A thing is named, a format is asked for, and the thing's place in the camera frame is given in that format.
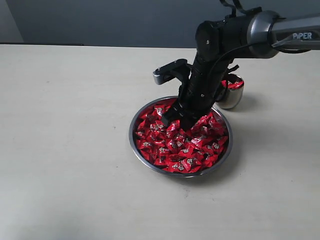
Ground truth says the black cable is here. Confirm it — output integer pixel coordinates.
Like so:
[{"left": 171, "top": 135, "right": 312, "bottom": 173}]
[{"left": 208, "top": 43, "right": 256, "bottom": 101}]

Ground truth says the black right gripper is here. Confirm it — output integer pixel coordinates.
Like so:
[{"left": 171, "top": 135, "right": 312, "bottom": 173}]
[{"left": 161, "top": 54, "right": 234, "bottom": 131}]

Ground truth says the round steel plate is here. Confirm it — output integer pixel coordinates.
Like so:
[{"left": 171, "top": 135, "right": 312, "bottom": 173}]
[{"left": 128, "top": 96, "right": 233, "bottom": 178}]

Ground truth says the red wrapped candy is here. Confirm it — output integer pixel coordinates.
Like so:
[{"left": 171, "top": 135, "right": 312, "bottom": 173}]
[
  {"left": 202, "top": 142, "right": 224, "bottom": 155},
  {"left": 166, "top": 161, "right": 187, "bottom": 174},
  {"left": 152, "top": 104, "right": 166, "bottom": 119}
]

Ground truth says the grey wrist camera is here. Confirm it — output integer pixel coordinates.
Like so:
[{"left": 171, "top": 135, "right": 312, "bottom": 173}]
[{"left": 152, "top": 58, "right": 191, "bottom": 85}]

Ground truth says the stainless steel cup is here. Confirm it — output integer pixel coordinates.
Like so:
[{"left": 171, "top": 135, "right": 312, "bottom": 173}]
[{"left": 215, "top": 73, "right": 245, "bottom": 110}]

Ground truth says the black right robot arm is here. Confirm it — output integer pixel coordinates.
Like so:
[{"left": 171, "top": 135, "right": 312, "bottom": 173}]
[{"left": 153, "top": 11, "right": 320, "bottom": 130}]

